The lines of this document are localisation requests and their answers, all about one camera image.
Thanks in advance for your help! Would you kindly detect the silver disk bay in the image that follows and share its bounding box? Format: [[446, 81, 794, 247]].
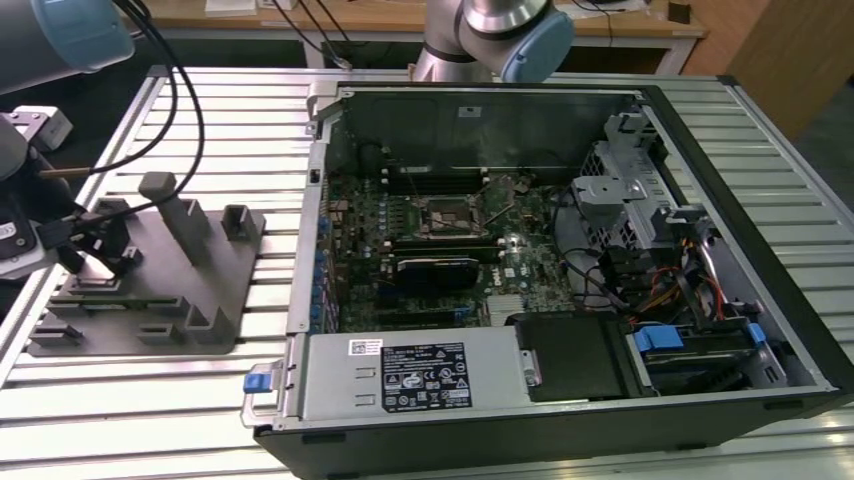
[[624, 299, 793, 399]]

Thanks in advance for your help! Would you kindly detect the black internal cable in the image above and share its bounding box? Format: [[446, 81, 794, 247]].
[[560, 247, 636, 316]]

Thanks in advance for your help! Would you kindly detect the silver power supply unit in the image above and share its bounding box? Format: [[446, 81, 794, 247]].
[[293, 332, 536, 421]]

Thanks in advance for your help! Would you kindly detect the black plastic shroud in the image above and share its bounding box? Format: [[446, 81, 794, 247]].
[[510, 312, 633, 404]]

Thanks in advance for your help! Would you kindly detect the grey flat cable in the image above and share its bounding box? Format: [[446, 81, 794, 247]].
[[693, 222, 736, 301]]

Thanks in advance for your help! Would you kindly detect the grey case latch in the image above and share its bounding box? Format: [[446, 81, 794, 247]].
[[305, 81, 343, 136]]

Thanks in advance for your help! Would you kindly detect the small grey wrist camera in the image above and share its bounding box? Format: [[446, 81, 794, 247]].
[[11, 106, 74, 153]]

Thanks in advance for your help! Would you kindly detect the hard disk in blue carrier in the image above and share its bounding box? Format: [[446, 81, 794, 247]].
[[630, 322, 769, 396]]

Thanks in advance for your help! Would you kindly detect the black graphics card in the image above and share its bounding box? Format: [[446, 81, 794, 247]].
[[393, 257, 481, 291]]

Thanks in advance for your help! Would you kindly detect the silver drive cage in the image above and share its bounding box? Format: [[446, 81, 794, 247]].
[[570, 112, 720, 251]]

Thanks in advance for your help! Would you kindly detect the black camera cable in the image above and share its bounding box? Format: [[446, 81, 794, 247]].
[[37, 0, 206, 249]]

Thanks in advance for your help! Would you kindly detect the red wire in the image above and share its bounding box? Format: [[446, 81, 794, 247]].
[[706, 277, 730, 322]]

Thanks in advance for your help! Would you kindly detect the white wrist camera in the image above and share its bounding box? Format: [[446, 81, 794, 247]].
[[0, 217, 37, 282]]

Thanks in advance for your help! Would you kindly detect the thin cable metal plug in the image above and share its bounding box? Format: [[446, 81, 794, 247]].
[[273, 0, 353, 70]]

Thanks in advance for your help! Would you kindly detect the wooden cabinet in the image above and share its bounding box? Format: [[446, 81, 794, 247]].
[[684, 0, 854, 141]]

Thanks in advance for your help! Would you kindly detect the black cable copper plug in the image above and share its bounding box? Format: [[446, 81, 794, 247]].
[[39, 0, 182, 179]]

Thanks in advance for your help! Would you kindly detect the silver chipset heat sink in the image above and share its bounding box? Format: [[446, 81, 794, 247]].
[[489, 294, 529, 326]]

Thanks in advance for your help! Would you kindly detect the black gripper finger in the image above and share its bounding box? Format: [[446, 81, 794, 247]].
[[57, 242, 86, 274], [83, 214, 135, 279]]

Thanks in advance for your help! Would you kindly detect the white paper sheet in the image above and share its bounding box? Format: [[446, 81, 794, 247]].
[[203, 0, 259, 15]]

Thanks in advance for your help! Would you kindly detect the yellow wire bundle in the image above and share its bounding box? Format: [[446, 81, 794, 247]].
[[630, 287, 682, 312]]

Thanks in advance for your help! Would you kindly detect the silver power supply handle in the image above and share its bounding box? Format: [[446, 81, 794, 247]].
[[238, 359, 299, 430]]

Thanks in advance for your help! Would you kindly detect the black open PC case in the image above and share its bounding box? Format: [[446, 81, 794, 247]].
[[253, 79, 854, 480]]

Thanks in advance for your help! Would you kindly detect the green motherboard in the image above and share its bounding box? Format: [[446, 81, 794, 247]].
[[319, 172, 626, 334]]

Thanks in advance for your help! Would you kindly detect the wooden desk white frame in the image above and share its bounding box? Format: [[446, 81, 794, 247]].
[[126, 0, 710, 76]]

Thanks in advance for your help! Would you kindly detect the grey plastic parts rack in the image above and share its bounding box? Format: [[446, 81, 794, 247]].
[[26, 172, 269, 357]]

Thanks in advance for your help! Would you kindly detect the black RAM stick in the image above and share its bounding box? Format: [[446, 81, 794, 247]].
[[395, 246, 502, 264]]

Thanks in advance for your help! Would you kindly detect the black CPU socket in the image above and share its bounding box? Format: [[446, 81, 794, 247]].
[[414, 194, 486, 236]]

